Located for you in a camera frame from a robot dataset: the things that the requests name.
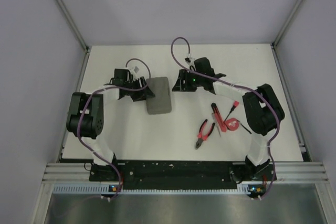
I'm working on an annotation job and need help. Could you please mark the grey slotted cable duct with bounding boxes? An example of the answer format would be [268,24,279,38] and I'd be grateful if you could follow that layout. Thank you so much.
[53,184,251,195]

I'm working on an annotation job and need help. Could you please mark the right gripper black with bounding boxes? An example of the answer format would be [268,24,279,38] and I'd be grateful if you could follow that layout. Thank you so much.
[172,70,204,92]

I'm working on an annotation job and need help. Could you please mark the aluminium front frame rail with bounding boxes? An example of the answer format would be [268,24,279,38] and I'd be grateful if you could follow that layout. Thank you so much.
[43,162,329,184]

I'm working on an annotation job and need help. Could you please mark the right aluminium corner post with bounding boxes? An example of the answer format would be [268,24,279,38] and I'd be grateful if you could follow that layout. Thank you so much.
[271,0,325,48]

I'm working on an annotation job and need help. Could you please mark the aluminium corner post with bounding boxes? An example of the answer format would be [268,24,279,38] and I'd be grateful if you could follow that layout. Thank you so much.
[271,0,325,48]
[39,0,91,53]

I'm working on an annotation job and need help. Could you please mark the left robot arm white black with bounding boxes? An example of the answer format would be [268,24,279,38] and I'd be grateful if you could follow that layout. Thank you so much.
[66,75,155,180]

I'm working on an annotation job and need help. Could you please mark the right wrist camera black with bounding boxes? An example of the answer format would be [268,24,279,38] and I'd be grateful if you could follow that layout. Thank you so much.
[194,57,215,76]

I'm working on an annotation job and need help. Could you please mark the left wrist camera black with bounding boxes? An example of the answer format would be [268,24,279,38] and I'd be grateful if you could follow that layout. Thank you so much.
[113,68,131,82]

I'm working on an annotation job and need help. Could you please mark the grey plastic tool case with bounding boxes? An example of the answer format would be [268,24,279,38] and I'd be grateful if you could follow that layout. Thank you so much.
[146,77,172,115]

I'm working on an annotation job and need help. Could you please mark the red utility knife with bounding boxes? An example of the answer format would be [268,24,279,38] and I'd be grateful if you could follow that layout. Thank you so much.
[211,103,227,132]

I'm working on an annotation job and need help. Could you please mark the red tape measure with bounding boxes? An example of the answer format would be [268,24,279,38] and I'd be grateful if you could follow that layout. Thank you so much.
[224,118,239,131]

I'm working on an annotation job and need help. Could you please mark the left aluminium corner post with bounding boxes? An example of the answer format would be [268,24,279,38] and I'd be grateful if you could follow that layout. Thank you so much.
[39,0,91,53]

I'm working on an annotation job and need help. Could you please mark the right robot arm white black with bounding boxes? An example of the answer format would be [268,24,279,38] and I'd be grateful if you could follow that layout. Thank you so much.
[172,69,285,180]

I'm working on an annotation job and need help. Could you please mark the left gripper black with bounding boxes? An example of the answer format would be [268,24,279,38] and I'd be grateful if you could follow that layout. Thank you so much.
[124,77,155,102]

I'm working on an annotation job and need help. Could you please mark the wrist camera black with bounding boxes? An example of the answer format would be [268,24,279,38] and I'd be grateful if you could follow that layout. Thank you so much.
[113,68,131,82]
[194,57,215,76]

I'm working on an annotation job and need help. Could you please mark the red black pliers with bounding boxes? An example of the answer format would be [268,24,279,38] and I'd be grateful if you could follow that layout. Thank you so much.
[195,119,215,150]

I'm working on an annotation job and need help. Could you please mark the clear test screwdriver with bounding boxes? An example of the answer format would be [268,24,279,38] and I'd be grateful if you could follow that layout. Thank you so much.
[212,113,221,136]

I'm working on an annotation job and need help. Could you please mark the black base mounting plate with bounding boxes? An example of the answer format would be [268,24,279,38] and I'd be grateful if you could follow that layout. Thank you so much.
[89,160,276,190]

